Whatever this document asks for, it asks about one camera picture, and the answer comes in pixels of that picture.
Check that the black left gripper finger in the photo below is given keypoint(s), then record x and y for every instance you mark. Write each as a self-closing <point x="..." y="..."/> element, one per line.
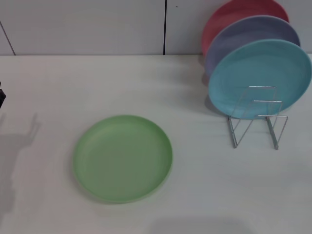
<point x="2" y="96"/>

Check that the green round plate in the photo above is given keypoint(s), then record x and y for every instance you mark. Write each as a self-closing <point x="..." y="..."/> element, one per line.
<point x="123" y="158"/>

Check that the pink round plate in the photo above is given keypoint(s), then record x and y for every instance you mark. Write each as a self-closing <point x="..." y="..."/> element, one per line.
<point x="219" y="22"/>

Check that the purple round plate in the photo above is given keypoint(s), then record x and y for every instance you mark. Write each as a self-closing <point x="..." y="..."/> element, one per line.
<point x="234" y="39"/>

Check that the light blue round plate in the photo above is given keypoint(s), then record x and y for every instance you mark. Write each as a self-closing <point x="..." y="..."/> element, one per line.
<point x="258" y="70"/>

